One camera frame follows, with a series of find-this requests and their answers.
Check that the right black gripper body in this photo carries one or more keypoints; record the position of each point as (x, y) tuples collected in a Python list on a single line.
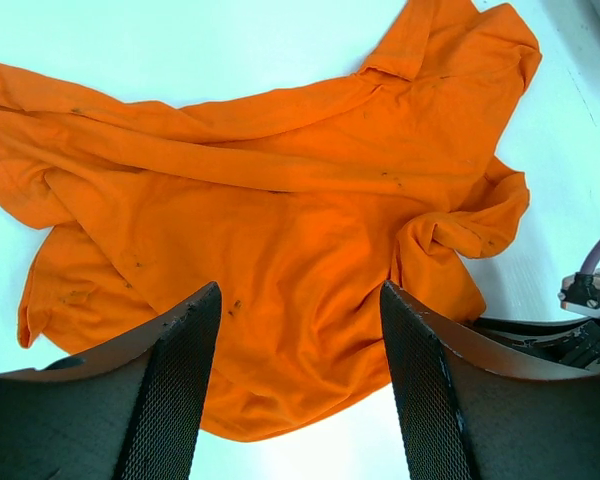
[(574, 343)]

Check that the orange t shirt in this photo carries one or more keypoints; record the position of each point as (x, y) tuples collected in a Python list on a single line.
[(299, 203)]

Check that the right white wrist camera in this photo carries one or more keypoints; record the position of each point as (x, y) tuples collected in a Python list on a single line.
[(580, 294)]

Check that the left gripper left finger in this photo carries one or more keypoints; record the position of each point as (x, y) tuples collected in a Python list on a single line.
[(129, 408)]

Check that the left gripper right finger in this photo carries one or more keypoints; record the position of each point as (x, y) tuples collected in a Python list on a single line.
[(472, 408)]

